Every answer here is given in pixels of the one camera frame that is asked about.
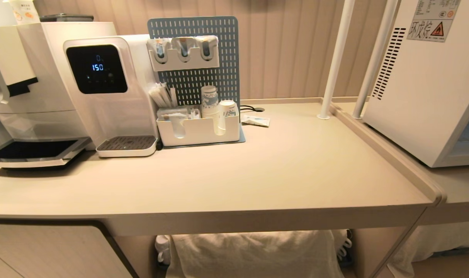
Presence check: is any short printed paper cup stack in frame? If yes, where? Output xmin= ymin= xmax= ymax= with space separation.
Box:
xmin=218 ymin=100 xmax=238 ymax=136

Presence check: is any white mini fridge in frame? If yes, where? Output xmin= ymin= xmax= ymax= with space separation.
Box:
xmin=363 ymin=0 xmax=469 ymax=168

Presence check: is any white sachet packet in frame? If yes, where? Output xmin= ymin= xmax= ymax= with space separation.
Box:
xmin=241 ymin=115 xmax=271 ymax=127

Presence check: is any white organizer tray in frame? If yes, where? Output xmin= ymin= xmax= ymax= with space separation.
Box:
xmin=156 ymin=107 xmax=241 ymax=147

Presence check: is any stack of printed paper cups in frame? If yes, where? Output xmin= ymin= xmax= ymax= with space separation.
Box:
xmin=201 ymin=85 xmax=219 ymax=136

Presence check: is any bundle of stir sticks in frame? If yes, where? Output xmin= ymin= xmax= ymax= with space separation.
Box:
xmin=148 ymin=82 xmax=178 ymax=109

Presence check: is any blue pegboard stand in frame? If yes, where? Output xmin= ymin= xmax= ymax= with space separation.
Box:
xmin=148 ymin=16 xmax=246 ymax=149

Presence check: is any white pod holder shelf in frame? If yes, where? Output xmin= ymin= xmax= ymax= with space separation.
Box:
xmin=147 ymin=35 xmax=220 ymax=72

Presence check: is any white cloth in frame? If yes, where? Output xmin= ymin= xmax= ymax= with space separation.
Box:
xmin=156 ymin=229 xmax=353 ymax=278

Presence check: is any white water dispenser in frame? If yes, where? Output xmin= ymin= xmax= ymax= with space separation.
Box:
xmin=63 ymin=34 xmax=160 ymax=158

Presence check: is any white support pole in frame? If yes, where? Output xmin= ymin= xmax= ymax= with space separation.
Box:
xmin=317 ymin=0 xmax=356 ymax=120
xmin=352 ymin=0 xmax=399 ymax=119

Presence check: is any white coffee machine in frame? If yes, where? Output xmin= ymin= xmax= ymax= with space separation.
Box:
xmin=0 ymin=18 xmax=117 ymax=169

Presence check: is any dark tray on machine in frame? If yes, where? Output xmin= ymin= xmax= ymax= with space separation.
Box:
xmin=40 ymin=14 xmax=94 ymax=22

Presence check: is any white printed carton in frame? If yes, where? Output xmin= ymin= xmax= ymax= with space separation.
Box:
xmin=3 ymin=0 xmax=41 ymax=25

